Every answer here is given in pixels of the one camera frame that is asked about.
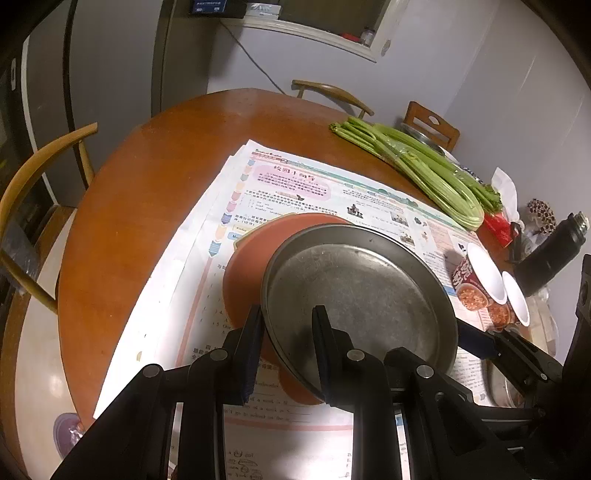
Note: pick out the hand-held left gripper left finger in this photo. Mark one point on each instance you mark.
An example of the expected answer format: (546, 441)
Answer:
(251, 355)

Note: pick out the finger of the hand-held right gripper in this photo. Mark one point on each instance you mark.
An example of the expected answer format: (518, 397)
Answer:
(475, 341)

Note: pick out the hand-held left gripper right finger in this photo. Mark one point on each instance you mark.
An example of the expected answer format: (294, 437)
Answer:
(323, 350)

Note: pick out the white red noodle bowl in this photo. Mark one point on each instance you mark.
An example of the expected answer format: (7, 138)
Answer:
(515, 300)
(482, 274)

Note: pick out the shallow metal plate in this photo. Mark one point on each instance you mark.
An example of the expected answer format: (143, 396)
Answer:
(360, 286)

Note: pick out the orange bear-shaped plate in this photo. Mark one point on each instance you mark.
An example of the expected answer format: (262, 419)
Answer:
(249, 277)

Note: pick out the yellow shell-shaped plate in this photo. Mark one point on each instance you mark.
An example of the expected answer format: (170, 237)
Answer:
(265, 222)

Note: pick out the black thermos flask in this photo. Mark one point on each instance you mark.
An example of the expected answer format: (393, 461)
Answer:
(549, 258)

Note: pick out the brown spotted pouch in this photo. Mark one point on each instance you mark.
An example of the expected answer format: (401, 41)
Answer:
(541, 213)

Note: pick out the printed newspaper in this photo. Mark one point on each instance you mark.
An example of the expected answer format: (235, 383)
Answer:
(286, 184)

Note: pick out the large celery bunch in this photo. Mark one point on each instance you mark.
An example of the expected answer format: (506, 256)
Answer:
(415, 180)

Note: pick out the leafy celery bunch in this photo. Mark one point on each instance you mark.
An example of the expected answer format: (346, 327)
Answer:
(443, 161)

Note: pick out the purple plastic item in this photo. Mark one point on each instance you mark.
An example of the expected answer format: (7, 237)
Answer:
(64, 434)

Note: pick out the metal basin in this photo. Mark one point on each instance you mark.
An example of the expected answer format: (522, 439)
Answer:
(425, 138)

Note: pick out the wooden chair with cutout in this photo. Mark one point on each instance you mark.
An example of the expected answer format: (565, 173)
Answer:
(420, 115)

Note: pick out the curved back wooden chair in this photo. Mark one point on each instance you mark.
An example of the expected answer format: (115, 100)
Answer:
(332, 87)

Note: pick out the wooden armchair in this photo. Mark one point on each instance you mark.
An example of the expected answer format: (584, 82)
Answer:
(27, 161)

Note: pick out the small sill bottle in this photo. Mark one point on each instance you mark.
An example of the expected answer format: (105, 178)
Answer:
(367, 36)

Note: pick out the white framed window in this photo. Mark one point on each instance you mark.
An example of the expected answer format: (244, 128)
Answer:
(383, 32)

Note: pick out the grey refrigerator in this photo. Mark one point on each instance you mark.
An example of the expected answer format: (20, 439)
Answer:
(115, 55)

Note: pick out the white flat packet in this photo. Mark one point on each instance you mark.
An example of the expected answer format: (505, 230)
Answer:
(263, 9)

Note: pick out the blue box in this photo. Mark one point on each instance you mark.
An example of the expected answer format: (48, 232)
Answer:
(207, 5)

